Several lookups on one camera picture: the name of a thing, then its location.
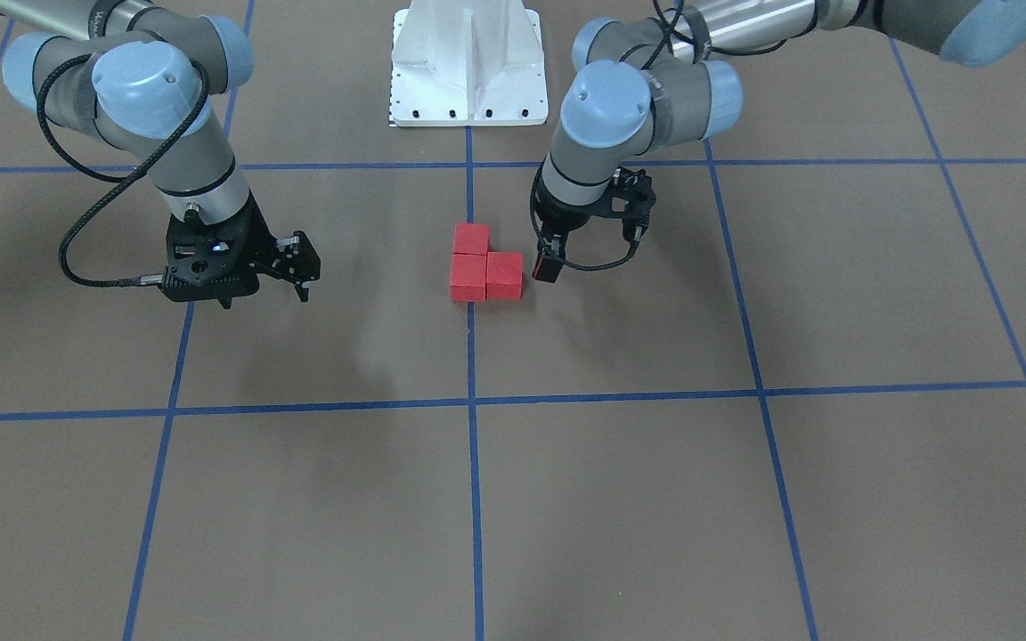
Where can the red block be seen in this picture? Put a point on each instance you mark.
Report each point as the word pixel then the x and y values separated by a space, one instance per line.
pixel 504 278
pixel 468 278
pixel 471 239

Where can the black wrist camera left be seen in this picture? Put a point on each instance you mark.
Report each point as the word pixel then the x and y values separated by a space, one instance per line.
pixel 631 199

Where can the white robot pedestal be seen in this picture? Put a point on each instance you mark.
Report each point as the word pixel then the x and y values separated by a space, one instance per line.
pixel 467 63

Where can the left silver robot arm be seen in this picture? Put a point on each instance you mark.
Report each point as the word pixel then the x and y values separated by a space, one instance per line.
pixel 669 79

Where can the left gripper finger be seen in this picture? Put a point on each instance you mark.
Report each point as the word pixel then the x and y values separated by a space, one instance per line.
pixel 555 257
pixel 544 266

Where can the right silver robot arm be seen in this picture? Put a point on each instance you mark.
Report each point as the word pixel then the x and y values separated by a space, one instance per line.
pixel 122 91

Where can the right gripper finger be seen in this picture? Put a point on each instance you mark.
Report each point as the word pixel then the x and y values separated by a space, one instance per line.
pixel 224 300
pixel 301 284

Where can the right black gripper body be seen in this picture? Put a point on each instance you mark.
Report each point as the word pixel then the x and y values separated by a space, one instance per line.
pixel 261 239

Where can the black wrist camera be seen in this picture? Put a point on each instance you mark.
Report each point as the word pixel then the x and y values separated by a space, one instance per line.
pixel 297 260
pixel 631 199

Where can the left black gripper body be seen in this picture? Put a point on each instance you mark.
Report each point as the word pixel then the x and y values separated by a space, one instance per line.
pixel 565 219

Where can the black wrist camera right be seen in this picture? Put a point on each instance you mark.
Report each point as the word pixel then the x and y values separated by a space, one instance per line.
pixel 297 260

